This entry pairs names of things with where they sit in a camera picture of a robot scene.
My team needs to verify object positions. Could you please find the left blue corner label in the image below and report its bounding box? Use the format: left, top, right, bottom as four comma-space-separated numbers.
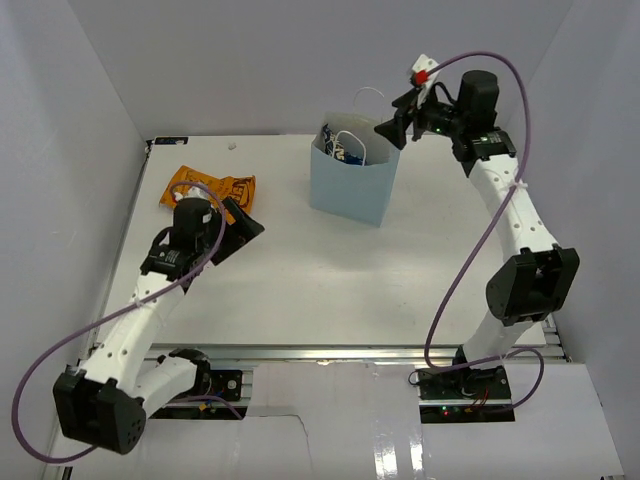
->
153, 136, 189, 145

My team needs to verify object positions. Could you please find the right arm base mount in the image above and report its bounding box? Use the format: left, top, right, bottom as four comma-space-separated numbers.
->
407, 367, 515, 425

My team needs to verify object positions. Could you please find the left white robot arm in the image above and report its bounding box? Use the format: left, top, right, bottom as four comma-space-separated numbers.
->
53, 197, 264, 454

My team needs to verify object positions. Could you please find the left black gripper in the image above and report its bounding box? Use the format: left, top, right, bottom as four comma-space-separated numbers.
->
197, 196, 263, 265

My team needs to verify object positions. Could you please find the aluminium front rail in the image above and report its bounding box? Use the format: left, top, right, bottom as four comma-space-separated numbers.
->
143, 344, 566, 364

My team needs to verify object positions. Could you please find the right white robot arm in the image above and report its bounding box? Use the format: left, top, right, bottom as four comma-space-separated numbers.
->
374, 68, 580, 399

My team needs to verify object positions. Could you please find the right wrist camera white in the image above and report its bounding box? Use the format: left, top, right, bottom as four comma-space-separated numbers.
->
409, 54, 439, 106

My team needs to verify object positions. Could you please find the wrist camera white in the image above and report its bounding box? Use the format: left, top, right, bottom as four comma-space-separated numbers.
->
172, 185, 211, 202
409, 54, 439, 106

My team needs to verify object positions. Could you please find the light blue paper bag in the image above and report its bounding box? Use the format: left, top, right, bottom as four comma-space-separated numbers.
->
310, 110, 400, 227

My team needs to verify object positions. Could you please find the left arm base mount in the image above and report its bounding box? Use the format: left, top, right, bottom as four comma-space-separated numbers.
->
189, 370, 247, 420

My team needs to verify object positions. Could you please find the blue Kettle chips bag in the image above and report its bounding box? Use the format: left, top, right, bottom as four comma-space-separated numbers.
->
321, 123, 367, 167

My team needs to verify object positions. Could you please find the orange Kettle chips bag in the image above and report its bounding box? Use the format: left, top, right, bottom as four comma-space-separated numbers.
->
159, 165, 256, 214

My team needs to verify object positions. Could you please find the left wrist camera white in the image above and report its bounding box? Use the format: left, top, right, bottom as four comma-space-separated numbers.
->
172, 185, 211, 202

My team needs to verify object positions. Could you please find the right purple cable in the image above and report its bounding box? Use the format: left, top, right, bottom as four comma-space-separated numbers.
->
407, 50, 546, 417

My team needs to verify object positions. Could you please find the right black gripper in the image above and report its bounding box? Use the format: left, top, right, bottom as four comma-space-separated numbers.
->
376, 83, 469, 151

